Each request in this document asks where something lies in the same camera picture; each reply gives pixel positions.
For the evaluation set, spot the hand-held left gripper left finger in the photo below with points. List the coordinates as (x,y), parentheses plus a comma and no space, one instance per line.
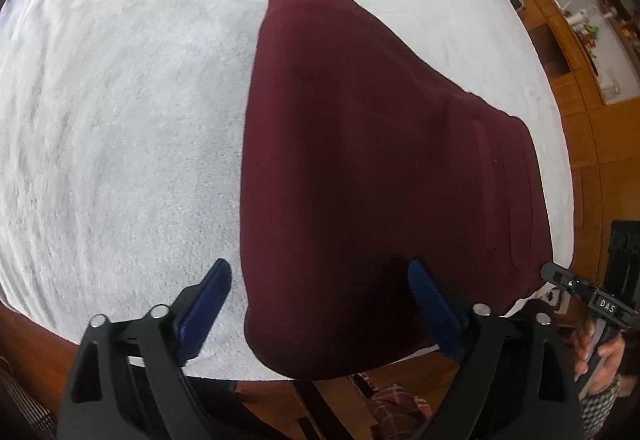
(207,305)

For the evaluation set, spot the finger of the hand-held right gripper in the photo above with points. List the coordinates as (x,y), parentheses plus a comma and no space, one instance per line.
(556,276)

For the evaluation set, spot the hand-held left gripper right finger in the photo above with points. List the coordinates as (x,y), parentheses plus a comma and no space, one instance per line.
(432,300)

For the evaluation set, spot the maroon pants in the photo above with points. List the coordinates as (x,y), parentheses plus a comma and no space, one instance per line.
(380,169)

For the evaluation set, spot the person's right forearm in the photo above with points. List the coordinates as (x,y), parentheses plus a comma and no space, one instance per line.
(602,412)

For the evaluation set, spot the person's right hand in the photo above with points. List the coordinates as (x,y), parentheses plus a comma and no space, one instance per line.
(607,360)

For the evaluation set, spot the plaid slipper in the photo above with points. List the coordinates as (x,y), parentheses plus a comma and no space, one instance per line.
(400,407)

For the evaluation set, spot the white fluffy blanket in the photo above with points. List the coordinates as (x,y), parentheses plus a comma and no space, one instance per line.
(125,129)

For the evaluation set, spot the wooden cabinet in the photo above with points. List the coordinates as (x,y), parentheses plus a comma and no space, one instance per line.
(575,54)

